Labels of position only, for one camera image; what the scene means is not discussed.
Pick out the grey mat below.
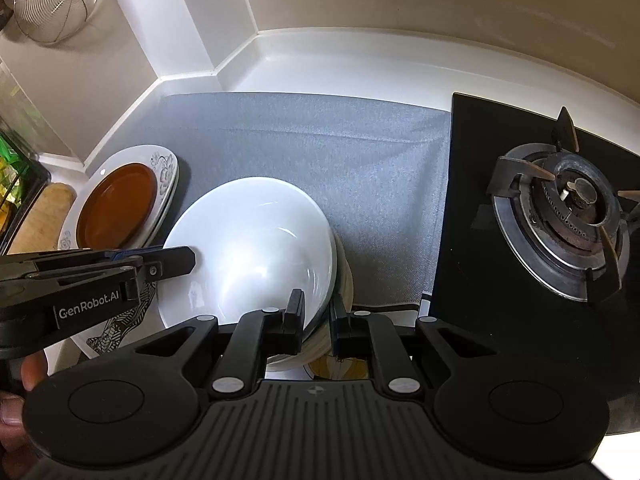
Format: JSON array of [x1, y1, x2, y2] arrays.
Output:
[[145, 91, 452, 312]]

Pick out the person's left hand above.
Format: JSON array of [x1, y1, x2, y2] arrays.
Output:
[[0, 350, 49, 461]]

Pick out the wire mesh strainer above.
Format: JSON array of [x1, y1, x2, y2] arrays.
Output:
[[13, 0, 102, 44]]

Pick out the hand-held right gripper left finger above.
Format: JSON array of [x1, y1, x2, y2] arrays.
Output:
[[132, 288, 307, 396]]

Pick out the wooden cutting board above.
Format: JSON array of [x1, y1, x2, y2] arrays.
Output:
[[9, 182, 77, 256]]

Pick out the white black-patterned plate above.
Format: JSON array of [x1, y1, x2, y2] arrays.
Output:
[[69, 280, 162, 362]]

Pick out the white floral rim plate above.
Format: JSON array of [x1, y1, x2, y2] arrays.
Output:
[[59, 144, 181, 254]]

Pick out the cream bowl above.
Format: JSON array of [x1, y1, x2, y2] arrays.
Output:
[[265, 232, 357, 372]]

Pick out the white bowl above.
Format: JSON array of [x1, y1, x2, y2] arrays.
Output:
[[157, 176, 336, 333]]

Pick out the black gas stove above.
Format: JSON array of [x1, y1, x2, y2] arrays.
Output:
[[430, 91, 640, 436]]

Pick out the brown plate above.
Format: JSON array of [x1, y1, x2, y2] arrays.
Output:
[[76, 161, 157, 250]]

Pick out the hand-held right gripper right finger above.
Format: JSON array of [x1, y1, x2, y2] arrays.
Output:
[[329, 296, 501, 399]]

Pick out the stove burner with pan support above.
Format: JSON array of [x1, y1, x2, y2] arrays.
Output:
[[485, 106, 632, 304]]

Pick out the black storage rack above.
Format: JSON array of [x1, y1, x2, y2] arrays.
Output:
[[0, 127, 53, 257]]

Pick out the yellow patterned dish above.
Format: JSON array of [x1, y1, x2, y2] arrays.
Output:
[[306, 356, 372, 382]]

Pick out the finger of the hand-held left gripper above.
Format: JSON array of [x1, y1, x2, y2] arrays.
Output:
[[0, 246, 197, 287], [0, 245, 166, 270]]

